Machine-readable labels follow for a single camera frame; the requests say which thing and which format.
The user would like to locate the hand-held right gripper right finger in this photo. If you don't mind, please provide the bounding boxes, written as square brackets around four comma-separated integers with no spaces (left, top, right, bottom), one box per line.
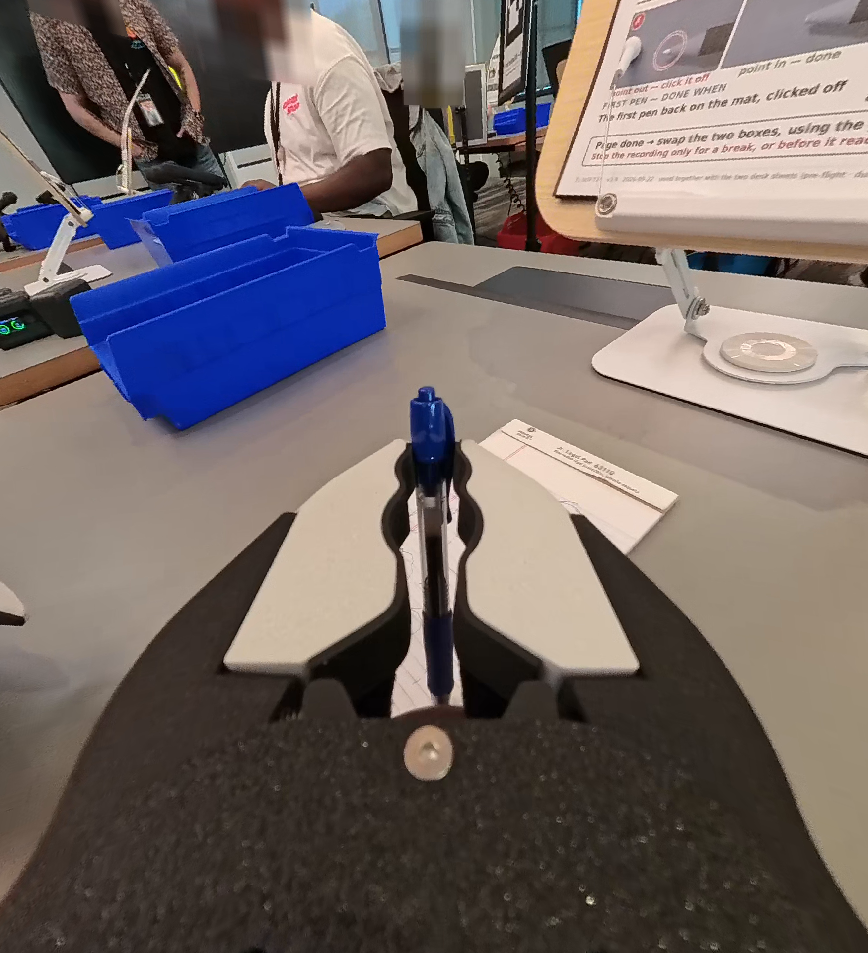
[452,439,641,719]

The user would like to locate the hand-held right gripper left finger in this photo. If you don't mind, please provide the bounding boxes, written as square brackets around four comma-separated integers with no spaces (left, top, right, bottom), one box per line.
[223,439,414,717]

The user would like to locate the white lined notepad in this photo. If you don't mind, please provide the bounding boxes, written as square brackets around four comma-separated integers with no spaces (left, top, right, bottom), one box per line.
[397,418,679,717]

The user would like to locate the blue pen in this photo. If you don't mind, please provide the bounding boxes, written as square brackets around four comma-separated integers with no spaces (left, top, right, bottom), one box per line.
[408,386,457,705]

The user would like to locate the blue plastic bin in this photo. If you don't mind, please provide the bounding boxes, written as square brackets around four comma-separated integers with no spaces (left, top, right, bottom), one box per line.
[69,227,388,431]
[494,103,553,136]
[0,195,107,252]
[91,188,176,250]
[130,182,317,263]

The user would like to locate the white document stand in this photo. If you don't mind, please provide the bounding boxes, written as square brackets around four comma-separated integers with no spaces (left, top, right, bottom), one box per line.
[0,85,112,299]
[534,0,868,464]

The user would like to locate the dark grey desk mat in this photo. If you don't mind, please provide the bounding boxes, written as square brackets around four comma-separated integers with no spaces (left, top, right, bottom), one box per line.
[397,267,673,330]

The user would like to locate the black battery charger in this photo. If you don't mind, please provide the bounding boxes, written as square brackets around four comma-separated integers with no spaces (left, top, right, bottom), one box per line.
[0,279,94,351]

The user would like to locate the red plastic bin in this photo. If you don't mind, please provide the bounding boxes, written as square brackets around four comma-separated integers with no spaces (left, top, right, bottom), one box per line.
[495,212,554,253]

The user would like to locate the printed instruction sheet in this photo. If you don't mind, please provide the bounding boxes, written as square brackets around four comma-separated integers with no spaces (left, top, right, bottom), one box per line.
[553,0,868,250]

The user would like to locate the black white tag board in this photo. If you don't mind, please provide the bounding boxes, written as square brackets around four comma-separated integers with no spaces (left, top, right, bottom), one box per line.
[495,0,541,105]

